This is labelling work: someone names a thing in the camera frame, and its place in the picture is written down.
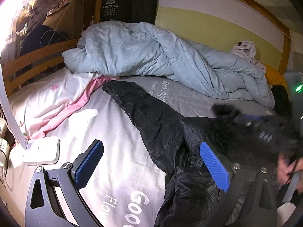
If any black hanging garment bag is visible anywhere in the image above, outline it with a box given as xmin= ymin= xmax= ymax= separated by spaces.
xmin=100 ymin=0 xmax=158 ymax=24

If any light blue crumpled duvet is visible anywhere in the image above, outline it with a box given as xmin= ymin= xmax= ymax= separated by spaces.
xmin=62 ymin=21 xmax=275 ymax=108

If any black fluffy fleece coat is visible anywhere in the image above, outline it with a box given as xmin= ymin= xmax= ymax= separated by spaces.
xmin=212 ymin=85 xmax=301 ymax=171

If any orange yellow garment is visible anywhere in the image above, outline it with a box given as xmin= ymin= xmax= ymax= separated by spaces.
xmin=264 ymin=65 xmax=287 ymax=88

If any pale grey crumpled shirt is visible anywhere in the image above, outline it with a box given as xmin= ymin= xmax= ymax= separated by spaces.
xmin=230 ymin=40 xmax=266 ymax=71

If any pink and white blanket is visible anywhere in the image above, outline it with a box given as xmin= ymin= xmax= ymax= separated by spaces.
xmin=9 ymin=67 xmax=117 ymax=139

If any white flat cable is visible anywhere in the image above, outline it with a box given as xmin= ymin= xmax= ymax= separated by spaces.
xmin=0 ymin=64 xmax=29 ymax=149

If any person's right hand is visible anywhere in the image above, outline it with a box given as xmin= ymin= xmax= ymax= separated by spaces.
xmin=277 ymin=153 xmax=303 ymax=194

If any brown cardboard box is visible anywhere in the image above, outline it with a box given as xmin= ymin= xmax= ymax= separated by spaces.
xmin=43 ymin=0 xmax=84 ymax=40

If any black puffer down jacket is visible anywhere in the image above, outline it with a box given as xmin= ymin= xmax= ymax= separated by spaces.
xmin=102 ymin=80 xmax=240 ymax=227

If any white power adapter box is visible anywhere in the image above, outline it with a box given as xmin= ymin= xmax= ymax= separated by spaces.
xmin=23 ymin=136 xmax=60 ymax=165

